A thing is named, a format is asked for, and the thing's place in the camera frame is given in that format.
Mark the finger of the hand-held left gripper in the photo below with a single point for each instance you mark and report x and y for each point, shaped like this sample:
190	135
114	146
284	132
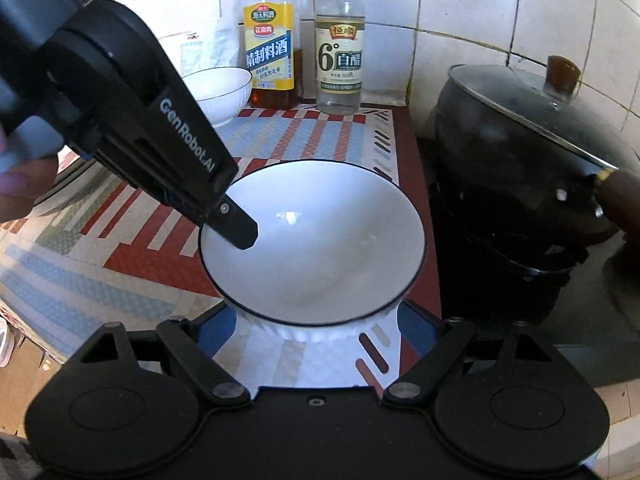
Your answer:
240	230

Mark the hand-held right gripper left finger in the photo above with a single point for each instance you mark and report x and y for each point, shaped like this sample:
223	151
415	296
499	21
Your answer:
225	319

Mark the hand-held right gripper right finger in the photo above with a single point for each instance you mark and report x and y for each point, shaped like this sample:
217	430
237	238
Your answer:
417	325

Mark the white ribbed bowl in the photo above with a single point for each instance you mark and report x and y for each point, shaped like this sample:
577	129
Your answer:
325	240
220	87

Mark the person's left hand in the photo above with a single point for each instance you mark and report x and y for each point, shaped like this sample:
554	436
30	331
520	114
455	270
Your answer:
25	185

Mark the black gas stove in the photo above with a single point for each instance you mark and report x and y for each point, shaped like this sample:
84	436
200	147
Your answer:
500	290

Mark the striped tablecloth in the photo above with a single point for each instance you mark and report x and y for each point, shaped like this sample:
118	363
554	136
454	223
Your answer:
125	260

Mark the clear plastic bag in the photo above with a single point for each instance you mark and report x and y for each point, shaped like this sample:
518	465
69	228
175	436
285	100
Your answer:
225	40

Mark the yellow label cooking wine bottle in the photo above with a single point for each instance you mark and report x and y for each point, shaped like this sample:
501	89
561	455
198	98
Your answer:
270	50

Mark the black wok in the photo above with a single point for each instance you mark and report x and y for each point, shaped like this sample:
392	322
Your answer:
500	160

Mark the yellow cap vinegar bottle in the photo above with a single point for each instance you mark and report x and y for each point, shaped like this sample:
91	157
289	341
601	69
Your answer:
340	60

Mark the glass wok lid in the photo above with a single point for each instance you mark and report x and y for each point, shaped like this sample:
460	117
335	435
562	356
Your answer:
525	100

